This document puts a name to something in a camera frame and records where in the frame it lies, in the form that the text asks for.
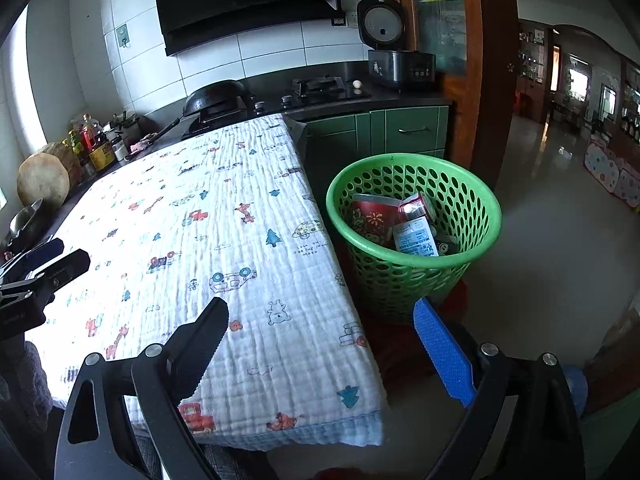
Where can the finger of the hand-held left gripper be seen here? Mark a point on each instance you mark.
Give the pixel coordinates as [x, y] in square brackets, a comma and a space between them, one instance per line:
[45, 251]
[65, 267]

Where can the white and blue carton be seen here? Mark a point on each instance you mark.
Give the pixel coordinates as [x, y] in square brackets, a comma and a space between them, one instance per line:
[412, 237]

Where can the green kitchen cabinets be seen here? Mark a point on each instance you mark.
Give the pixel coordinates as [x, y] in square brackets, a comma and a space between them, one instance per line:
[390, 130]

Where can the round wooden chopping block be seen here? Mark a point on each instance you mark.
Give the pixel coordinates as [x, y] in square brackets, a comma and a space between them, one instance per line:
[42, 180]

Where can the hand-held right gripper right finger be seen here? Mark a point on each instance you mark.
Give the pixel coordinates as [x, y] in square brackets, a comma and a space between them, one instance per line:
[442, 345]

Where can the person's left forearm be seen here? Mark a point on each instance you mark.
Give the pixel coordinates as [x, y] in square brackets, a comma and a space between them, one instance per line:
[22, 380]

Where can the white printed blanket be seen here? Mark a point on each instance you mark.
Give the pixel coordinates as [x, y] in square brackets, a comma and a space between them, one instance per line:
[200, 185]

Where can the red soda can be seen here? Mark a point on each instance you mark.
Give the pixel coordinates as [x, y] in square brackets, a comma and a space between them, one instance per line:
[415, 205]

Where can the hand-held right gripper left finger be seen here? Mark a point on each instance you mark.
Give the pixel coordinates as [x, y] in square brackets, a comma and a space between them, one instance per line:
[200, 340]

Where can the colourful play fence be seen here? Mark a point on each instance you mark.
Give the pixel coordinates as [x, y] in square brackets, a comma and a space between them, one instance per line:
[612, 170]

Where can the black gas stove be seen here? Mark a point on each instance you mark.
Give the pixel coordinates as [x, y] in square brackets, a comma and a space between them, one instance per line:
[315, 91]

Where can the black wok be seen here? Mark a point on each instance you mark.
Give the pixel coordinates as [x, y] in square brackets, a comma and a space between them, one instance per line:
[220, 115]
[215, 95]

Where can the green glass bottle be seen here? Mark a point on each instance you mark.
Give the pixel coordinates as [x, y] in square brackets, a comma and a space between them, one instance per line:
[75, 147]

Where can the wall outlet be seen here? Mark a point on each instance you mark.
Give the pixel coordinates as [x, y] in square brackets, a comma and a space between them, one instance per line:
[344, 19]

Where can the green and white wall hook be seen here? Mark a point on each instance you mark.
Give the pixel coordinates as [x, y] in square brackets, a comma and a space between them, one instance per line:
[123, 35]

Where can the small black packet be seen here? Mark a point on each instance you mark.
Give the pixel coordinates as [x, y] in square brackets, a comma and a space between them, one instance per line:
[445, 246]

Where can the green plastic basket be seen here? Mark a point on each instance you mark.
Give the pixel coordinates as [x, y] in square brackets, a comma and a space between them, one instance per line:
[400, 280]

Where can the wooden glass-door cabinet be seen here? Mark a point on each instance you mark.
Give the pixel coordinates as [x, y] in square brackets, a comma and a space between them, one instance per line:
[480, 85]

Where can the black rice cooker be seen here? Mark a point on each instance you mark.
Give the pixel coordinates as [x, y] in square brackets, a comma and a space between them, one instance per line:
[400, 67]

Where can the red printed paper cup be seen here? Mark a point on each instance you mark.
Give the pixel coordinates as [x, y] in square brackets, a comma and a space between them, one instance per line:
[372, 220]

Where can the red mat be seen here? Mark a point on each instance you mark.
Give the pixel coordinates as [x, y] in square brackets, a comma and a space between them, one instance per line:
[400, 345]

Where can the utensil holder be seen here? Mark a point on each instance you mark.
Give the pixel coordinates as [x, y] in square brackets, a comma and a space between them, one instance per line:
[126, 122]

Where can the small white jar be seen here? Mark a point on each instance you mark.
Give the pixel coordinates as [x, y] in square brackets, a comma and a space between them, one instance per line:
[120, 151]

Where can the pink cloth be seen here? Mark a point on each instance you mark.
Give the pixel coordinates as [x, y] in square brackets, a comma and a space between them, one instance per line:
[145, 142]

